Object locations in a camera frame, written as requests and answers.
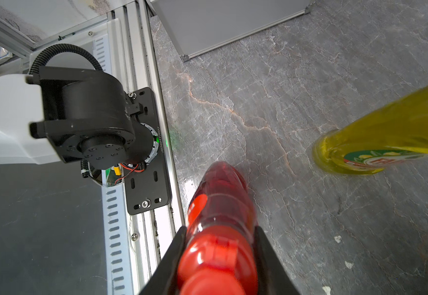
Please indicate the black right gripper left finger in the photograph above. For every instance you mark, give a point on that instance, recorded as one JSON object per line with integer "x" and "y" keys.
{"x": 164, "y": 280}

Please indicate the green bottle red cap rear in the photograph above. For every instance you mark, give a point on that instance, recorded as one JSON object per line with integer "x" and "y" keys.
{"x": 393, "y": 134}

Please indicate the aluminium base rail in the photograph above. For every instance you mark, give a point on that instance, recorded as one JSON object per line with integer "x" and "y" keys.
{"x": 88, "y": 196}

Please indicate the grey metal box with handle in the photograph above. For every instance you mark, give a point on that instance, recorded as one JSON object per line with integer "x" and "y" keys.
{"x": 196, "y": 27}

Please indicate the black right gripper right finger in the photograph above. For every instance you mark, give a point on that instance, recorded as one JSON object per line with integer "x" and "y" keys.
{"x": 272, "y": 277}

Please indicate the red soap bottle red cap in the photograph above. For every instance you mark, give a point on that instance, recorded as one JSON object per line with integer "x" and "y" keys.
{"x": 219, "y": 257}

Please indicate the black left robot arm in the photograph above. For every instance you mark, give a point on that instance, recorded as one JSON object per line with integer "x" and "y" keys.
{"x": 67, "y": 109}

